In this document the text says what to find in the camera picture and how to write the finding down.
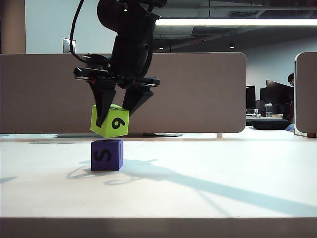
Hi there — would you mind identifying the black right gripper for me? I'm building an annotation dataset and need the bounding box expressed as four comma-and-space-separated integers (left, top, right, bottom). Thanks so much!
73, 34, 161, 126

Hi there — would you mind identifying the green block with 9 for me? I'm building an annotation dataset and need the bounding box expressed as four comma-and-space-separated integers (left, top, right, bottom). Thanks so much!
90, 104, 130, 139

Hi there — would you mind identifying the purple letter block S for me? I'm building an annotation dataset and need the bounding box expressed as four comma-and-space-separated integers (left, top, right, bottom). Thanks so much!
91, 139, 124, 172

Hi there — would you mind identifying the metal wall plate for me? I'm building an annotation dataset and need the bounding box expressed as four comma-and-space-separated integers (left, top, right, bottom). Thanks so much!
62, 37, 76, 54

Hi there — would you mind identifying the large black computer monitor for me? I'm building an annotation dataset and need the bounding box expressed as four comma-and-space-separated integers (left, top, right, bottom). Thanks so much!
265, 79, 295, 120

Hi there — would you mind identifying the long ceiling light strip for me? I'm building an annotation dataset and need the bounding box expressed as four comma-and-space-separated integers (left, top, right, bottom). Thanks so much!
155, 18, 317, 26

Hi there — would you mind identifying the large grey desk divider panel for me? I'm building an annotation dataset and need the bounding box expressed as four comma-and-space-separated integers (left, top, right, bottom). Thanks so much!
0, 52, 247, 135

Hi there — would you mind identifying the black round cushion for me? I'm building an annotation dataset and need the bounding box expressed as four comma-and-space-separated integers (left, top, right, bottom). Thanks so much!
251, 119, 290, 130

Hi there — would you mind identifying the small black computer monitor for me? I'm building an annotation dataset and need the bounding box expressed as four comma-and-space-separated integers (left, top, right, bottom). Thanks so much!
246, 85, 256, 110

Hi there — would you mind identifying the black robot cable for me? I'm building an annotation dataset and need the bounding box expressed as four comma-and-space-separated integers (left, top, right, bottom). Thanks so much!
69, 0, 86, 62

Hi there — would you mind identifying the grey divider panel white edge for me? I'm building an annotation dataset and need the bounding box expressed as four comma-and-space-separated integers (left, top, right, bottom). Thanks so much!
294, 51, 317, 137

